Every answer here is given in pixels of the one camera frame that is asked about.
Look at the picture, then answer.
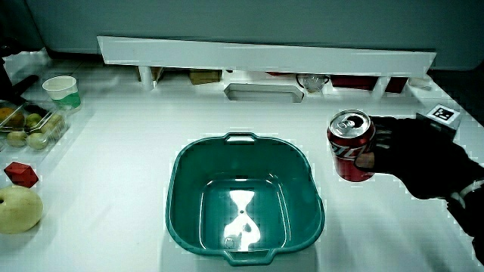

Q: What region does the clear plastic fruit container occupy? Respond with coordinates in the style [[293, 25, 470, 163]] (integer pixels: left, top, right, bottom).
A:
[[0, 100, 71, 153]]

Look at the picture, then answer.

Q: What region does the white desk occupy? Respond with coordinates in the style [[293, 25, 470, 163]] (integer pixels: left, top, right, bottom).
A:
[[0, 48, 484, 272]]

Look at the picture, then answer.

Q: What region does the clear glass cup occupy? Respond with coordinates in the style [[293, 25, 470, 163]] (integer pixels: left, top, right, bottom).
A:
[[296, 73, 331, 94]]

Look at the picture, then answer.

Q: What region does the white shelf riser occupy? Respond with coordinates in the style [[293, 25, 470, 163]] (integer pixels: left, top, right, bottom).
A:
[[97, 36, 438, 100]]

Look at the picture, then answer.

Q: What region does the yellow apple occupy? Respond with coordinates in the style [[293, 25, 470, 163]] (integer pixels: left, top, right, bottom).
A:
[[0, 184, 44, 235]]

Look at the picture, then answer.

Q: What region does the brown cardboard box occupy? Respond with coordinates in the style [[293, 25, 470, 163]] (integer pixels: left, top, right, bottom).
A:
[[188, 69, 223, 85]]

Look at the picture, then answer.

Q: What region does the dark red box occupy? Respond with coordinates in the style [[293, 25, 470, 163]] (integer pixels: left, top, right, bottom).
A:
[[330, 74, 380, 91], [385, 76, 409, 94]]

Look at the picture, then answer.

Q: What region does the red cube block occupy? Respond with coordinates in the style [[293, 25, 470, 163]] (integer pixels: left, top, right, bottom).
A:
[[3, 161, 39, 189]]

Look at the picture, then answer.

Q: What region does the person's right hand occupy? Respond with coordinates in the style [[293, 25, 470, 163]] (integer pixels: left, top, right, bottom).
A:
[[354, 104, 484, 201]]

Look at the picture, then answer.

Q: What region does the green plastic basin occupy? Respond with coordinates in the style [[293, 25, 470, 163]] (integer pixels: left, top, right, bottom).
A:
[[165, 131, 326, 267]]

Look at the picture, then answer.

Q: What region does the person's right forearm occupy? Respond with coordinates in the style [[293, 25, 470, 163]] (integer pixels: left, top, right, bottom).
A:
[[445, 180, 484, 265]]

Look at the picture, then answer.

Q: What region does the orange fruit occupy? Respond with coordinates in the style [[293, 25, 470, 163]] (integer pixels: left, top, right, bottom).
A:
[[0, 107, 26, 128]]

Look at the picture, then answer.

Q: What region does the small green fruit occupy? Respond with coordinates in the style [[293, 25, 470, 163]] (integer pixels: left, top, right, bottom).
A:
[[25, 113, 43, 128], [26, 131, 49, 150], [40, 113, 64, 135], [6, 131, 28, 148]]

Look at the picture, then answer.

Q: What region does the green and white paper cup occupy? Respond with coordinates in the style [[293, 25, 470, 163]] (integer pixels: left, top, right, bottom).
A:
[[42, 75, 82, 111]]

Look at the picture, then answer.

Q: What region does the red cola can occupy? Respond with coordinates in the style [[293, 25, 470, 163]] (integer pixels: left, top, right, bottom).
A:
[[326, 109, 377, 183]]

